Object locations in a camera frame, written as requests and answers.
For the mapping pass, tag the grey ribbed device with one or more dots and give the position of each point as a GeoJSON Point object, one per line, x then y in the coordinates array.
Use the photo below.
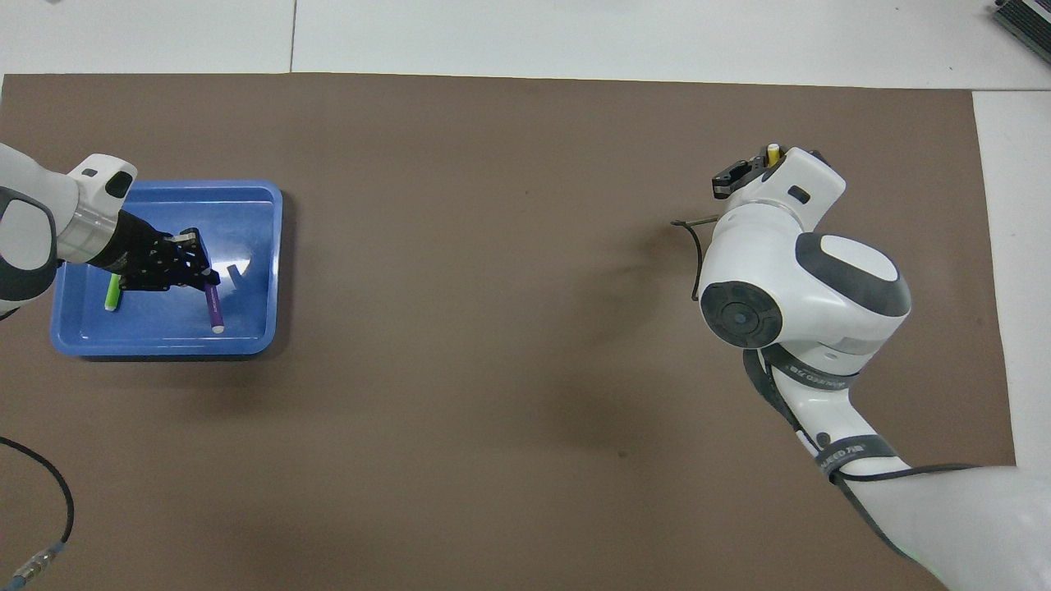
{"type": "Point", "coordinates": [1026, 20]}

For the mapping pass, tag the blue plastic tray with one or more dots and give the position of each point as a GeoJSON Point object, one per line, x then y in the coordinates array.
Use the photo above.
{"type": "Point", "coordinates": [246, 328]}

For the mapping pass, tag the green pen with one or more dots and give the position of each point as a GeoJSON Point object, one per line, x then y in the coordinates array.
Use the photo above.
{"type": "Point", "coordinates": [112, 300]}

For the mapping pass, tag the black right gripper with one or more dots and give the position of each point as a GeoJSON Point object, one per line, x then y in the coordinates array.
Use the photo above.
{"type": "Point", "coordinates": [757, 171]}

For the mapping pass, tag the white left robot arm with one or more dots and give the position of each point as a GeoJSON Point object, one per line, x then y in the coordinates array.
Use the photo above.
{"type": "Point", "coordinates": [25, 238]}

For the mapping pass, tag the yellow pen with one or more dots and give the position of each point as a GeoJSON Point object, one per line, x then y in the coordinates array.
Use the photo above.
{"type": "Point", "coordinates": [773, 156]}

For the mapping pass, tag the purple pen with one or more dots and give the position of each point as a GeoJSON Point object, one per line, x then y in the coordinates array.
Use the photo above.
{"type": "Point", "coordinates": [214, 312]}

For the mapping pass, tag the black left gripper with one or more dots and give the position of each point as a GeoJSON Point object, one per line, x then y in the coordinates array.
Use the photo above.
{"type": "Point", "coordinates": [135, 254]}

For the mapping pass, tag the brown table mat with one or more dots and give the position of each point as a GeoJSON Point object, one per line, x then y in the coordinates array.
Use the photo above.
{"type": "Point", "coordinates": [460, 460]}

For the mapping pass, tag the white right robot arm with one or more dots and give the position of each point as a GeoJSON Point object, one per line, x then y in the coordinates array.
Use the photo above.
{"type": "Point", "coordinates": [821, 279]}

